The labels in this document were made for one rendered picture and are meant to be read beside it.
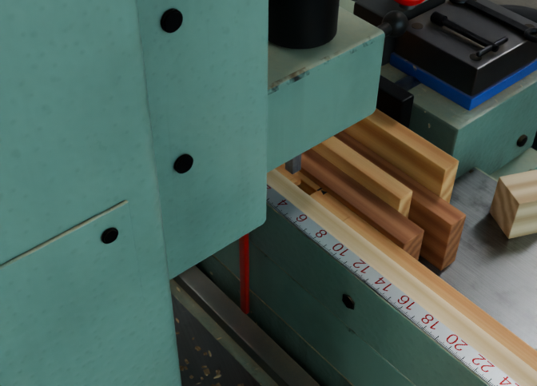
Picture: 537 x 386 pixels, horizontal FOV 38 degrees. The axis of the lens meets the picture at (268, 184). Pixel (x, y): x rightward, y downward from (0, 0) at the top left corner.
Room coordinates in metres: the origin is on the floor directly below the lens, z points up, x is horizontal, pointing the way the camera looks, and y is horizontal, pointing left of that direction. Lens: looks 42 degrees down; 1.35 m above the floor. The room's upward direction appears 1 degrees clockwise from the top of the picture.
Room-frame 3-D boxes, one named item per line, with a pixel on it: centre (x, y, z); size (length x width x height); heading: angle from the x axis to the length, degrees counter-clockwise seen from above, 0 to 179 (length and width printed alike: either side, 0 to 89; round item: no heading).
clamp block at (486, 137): (0.59, -0.16, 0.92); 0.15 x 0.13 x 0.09; 41
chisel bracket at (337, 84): (0.44, 0.00, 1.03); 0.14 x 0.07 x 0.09; 131
